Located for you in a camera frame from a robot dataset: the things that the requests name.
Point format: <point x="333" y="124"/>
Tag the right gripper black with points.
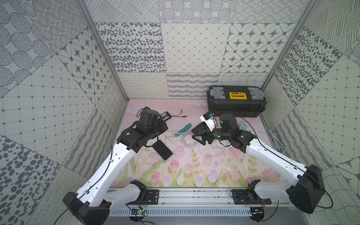
<point x="203" y="141"/>

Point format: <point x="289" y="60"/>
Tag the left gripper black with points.
<point x="162" y="125"/>

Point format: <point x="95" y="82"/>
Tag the phone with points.
<point x="164" y="152"/>

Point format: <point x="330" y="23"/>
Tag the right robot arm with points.
<point x="304" y="186"/>

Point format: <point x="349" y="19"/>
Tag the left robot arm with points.
<point x="128" y="144"/>

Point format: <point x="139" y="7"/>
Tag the black charging board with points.
<point x="166" y="116"/>

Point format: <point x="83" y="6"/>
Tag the teal handheld tool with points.
<point x="183" y="130"/>

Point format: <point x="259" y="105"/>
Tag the white teal charger adapters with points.
<point x="244" y="127"/>

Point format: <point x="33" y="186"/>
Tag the black toolbox yellow handle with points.
<point x="240" y="101"/>

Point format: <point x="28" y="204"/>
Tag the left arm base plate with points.
<point x="150" y="196"/>

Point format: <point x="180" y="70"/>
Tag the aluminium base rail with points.
<point x="191" y="198"/>

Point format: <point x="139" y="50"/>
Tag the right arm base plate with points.
<point x="245" y="197"/>

